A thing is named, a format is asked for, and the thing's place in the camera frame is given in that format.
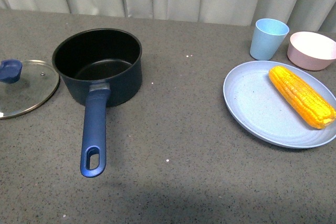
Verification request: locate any glass lid with blue knob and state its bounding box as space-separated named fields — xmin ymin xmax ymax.
xmin=1 ymin=59 xmax=60 ymax=119

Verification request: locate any yellow corn cob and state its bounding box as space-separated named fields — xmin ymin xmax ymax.
xmin=268 ymin=66 xmax=335 ymax=130

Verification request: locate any dark blue saucepan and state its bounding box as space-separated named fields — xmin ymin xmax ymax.
xmin=52 ymin=28 xmax=142 ymax=178

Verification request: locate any light blue plate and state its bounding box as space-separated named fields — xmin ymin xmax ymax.
xmin=223 ymin=61 xmax=335 ymax=149

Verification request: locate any light blue cup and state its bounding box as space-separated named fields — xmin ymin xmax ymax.
xmin=250 ymin=18 xmax=290 ymax=60

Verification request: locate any pink bowl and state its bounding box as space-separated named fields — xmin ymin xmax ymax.
xmin=287 ymin=31 xmax=335 ymax=71

